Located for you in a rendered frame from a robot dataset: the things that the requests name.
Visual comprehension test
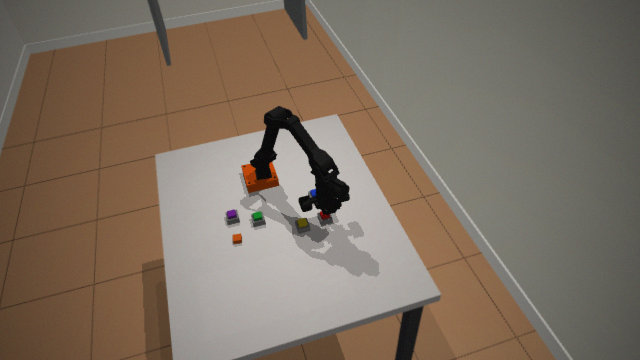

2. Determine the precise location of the yellow button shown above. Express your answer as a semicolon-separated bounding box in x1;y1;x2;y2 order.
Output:
295;218;311;234

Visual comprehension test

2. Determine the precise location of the red button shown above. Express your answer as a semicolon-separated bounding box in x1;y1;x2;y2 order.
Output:
317;211;333;226

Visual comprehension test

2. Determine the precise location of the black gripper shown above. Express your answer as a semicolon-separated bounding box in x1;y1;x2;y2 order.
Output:
298;188;350;215

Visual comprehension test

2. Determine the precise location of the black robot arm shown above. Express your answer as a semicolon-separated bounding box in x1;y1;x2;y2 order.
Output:
250;106;350;215

